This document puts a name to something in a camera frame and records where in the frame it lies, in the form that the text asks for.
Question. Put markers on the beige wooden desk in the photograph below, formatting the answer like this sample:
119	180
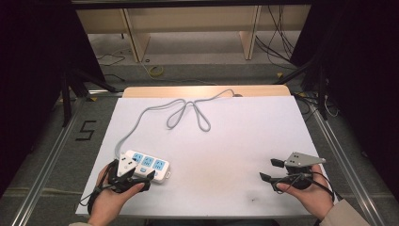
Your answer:
188	19

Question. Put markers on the black metal stand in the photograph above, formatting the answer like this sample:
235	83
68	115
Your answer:
66	100
321	94

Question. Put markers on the person's left hand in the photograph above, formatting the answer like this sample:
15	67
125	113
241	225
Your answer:
108	204

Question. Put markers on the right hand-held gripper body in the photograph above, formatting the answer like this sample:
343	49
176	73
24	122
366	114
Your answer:
301	160

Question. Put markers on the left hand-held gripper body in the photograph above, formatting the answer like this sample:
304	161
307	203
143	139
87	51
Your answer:
126	164

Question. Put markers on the white table sheet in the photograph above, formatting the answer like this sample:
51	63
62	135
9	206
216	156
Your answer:
235	150

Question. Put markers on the person's left sleeve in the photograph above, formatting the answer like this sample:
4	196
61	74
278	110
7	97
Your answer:
80	224

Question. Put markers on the yellow tape piece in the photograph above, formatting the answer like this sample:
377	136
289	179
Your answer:
279	75
93	99

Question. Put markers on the person's right hand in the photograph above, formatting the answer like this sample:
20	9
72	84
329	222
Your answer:
310	197

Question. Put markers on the white power strip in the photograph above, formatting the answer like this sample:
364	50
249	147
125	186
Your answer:
156	165

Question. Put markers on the person's right beige sleeve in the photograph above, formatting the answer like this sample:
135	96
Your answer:
343	215

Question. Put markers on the black curtain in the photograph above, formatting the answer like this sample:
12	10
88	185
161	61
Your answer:
31	78
360	78

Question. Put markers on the wooden table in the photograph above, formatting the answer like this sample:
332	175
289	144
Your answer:
156	91

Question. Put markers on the dark power plug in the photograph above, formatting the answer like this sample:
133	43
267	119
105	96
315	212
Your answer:
237	94

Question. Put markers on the aluminium floor rail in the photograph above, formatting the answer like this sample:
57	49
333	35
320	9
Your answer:
345	169
47	163

